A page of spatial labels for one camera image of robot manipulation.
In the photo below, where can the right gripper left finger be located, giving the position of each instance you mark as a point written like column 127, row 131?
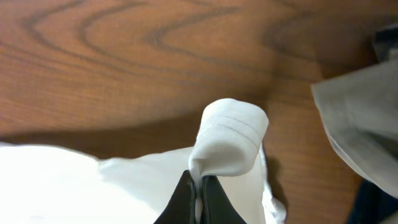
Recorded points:
column 181, row 206

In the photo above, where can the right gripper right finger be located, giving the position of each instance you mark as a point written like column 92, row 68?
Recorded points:
column 217, row 209

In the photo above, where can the white t-shirt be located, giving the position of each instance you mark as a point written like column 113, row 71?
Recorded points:
column 50, row 184

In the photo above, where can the navy folded garment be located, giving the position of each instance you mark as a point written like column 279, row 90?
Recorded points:
column 372, row 205

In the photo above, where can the khaki folded garment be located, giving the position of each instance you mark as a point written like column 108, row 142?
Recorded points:
column 359, row 115

